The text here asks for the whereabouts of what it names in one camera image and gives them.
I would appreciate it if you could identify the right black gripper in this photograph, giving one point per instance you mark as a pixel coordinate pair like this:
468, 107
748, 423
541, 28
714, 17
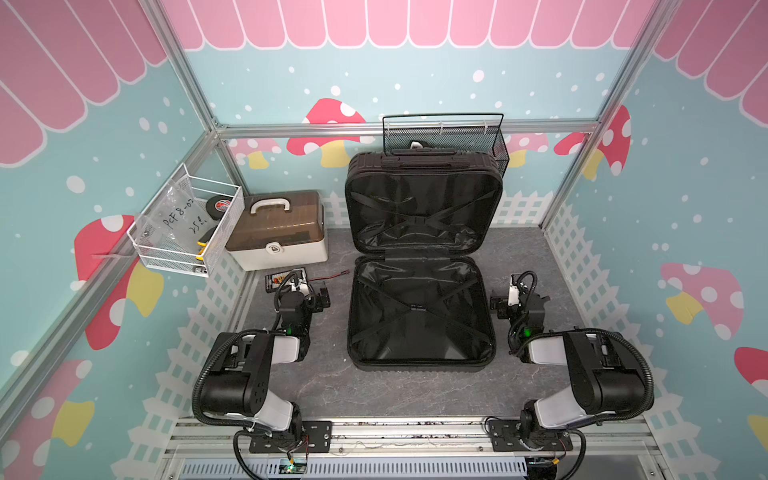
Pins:
501, 306

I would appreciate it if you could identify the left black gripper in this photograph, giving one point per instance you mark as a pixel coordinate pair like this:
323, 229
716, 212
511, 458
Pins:
318, 300

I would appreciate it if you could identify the black hard-shell suitcase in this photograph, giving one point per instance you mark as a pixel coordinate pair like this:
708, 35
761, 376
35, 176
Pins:
418, 300

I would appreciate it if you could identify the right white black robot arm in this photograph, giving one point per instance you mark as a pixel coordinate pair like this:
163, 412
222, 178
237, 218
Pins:
608, 378

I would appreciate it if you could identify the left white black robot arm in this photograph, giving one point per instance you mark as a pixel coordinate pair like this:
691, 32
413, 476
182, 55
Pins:
232, 388

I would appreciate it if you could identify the black charging board with connectors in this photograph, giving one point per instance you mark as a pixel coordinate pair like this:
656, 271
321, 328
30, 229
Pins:
273, 280

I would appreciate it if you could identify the brown lid white toolbox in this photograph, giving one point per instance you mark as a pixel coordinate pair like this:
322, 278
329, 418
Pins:
280, 229

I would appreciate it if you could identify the yellow black tool in bin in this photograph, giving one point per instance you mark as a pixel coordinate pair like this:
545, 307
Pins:
203, 242

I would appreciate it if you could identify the black tape roll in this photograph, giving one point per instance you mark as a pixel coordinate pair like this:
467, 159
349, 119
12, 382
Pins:
217, 206

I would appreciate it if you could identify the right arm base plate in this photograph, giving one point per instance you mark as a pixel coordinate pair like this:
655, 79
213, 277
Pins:
507, 435

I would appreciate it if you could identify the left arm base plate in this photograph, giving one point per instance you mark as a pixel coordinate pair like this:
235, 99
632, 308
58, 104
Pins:
311, 437

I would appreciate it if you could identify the clear acrylic wall bin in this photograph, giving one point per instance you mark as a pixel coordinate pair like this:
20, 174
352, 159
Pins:
166, 232

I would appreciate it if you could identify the aluminium mounting rail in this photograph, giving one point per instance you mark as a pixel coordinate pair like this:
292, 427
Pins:
417, 448

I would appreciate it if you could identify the black wire mesh basket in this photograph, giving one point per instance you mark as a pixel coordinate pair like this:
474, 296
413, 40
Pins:
447, 132

